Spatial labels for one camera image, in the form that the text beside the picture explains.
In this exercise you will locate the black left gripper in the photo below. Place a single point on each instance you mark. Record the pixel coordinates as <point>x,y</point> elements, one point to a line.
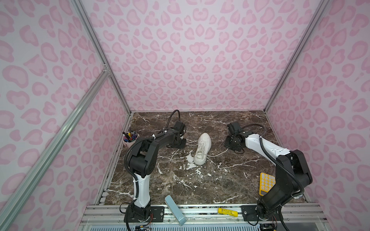
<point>182,145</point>

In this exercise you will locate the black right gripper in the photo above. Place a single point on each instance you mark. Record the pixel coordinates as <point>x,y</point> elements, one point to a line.
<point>226,143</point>

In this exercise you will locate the white knit sneaker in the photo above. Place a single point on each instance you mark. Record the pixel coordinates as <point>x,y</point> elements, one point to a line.
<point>204,146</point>

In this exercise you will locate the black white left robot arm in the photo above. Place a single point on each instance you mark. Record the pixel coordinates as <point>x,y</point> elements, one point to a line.
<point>140,162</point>

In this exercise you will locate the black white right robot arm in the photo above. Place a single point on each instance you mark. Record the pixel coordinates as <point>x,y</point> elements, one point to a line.
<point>292,173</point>

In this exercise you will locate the pink pen cup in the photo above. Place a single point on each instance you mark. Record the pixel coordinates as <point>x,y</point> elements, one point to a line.
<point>126,144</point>

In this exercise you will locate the coloured pens in cup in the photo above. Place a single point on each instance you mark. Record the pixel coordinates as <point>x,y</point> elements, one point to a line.
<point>130,136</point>

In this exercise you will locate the yellow calculator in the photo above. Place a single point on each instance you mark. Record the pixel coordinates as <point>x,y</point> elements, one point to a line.
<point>266,183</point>

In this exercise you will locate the yellow marker tube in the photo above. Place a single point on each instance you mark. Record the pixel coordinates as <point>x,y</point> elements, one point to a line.
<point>224,211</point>

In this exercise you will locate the light blue eraser block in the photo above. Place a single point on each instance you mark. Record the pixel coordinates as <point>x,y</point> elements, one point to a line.
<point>175,210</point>

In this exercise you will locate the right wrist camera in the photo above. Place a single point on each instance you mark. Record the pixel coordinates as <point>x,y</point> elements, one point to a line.
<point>234,128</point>

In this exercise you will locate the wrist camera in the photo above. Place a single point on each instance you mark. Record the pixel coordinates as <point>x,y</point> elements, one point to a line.
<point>180,127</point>
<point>234,128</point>

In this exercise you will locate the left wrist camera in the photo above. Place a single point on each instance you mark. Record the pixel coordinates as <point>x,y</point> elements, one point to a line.
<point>180,127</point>

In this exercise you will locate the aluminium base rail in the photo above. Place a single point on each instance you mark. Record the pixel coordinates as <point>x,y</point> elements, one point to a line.
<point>296,216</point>

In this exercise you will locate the aluminium corner frame post left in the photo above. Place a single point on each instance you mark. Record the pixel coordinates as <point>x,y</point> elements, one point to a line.
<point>86,23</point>

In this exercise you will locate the aluminium corner frame post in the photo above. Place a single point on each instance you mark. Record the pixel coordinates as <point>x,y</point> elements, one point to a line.
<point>86,23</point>
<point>309,31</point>

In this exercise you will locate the aluminium corner frame post right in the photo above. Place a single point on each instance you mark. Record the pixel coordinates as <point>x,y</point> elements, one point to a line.
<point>309,31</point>

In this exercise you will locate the diagonal aluminium frame bar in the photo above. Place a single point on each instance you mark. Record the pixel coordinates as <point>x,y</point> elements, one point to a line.
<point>19,198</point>

